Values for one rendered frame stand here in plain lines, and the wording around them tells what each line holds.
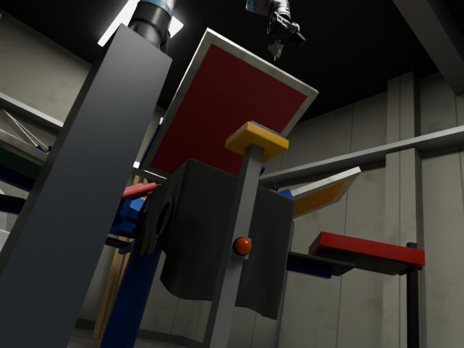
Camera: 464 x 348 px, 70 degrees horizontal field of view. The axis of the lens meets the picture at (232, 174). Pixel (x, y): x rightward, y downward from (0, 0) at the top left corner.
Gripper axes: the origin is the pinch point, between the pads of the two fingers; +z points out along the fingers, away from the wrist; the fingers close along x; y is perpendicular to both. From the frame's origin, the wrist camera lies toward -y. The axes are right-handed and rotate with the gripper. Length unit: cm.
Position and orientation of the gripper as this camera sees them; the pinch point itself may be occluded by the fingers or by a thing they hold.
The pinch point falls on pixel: (288, 47)
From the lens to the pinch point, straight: 139.5
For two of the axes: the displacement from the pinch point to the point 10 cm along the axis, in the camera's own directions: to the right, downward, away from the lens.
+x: 4.9, -5.3, -6.9
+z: -0.6, 7.7, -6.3
